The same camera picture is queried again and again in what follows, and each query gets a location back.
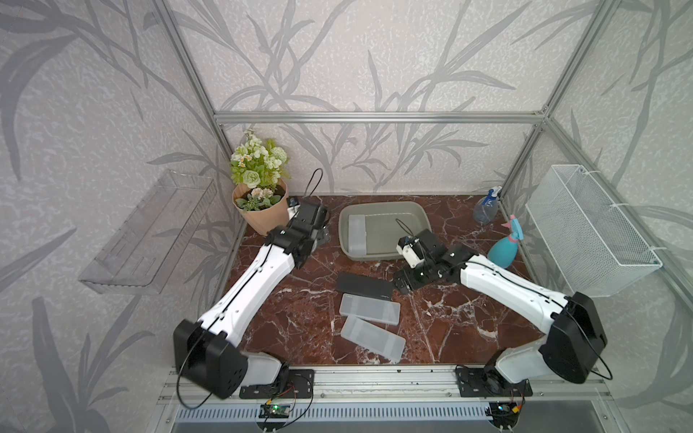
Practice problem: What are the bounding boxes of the grey-green plastic storage box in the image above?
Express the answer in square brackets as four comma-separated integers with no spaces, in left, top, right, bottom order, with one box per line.
[339,201,431,262]

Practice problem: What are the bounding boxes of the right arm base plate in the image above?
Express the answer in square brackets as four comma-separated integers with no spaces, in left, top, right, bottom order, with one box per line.
[454,366,533,398]

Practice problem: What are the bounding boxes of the teal pink spray bottle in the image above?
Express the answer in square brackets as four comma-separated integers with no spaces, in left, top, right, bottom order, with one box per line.
[487,215,524,269]

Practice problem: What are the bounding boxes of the terracotta pot with flowers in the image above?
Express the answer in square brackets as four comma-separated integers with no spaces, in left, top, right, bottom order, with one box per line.
[229,129,289,236]

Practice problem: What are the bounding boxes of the translucent white pencil case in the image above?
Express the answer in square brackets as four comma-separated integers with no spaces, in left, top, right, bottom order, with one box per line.
[348,215,367,257]

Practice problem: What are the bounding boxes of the translucent pencil case front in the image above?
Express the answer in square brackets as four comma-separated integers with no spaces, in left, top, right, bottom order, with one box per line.
[340,316,406,363]

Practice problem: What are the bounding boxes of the aluminium front rail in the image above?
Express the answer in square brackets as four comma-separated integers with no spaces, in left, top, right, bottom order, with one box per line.
[156,363,613,406]

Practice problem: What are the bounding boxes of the clear blue spray bottle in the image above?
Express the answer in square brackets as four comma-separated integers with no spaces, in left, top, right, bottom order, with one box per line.
[473,186,502,226]

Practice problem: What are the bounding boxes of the white wire mesh basket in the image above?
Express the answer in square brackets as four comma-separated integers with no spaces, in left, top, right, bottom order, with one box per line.
[526,164,662,298]

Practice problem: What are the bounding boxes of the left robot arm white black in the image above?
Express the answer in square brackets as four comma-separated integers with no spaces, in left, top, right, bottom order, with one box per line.
[173,198,328,399]

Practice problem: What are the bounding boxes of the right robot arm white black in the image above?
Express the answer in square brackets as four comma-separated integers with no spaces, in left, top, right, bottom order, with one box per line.
[393,230,607,395]

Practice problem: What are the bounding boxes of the right circuit board with wires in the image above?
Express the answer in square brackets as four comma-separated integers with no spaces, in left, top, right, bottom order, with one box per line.
[485,402,523,423]

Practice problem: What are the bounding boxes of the clear plastic wall shelf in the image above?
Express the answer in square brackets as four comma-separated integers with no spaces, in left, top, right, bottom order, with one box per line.
[79,170,218,295]

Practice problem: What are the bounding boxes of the left green circuit board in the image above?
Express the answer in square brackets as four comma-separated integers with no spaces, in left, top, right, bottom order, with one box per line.
[258,403,293,420]

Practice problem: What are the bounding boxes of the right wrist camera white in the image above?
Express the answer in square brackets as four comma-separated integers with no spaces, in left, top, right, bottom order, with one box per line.
[396,243,424,269]

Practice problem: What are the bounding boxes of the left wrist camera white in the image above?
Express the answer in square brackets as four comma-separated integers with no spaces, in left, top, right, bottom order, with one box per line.
[287,197,301,219]

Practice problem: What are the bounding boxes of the black pencil case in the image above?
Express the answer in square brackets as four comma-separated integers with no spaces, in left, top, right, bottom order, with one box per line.
[337,272,395,301]

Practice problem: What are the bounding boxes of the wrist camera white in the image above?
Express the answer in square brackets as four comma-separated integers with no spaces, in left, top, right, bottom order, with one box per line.
[396,243,424,269]
[287,197,301,219]

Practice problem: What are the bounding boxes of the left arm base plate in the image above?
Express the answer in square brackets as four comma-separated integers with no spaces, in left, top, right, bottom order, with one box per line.
[239,368,316,400]

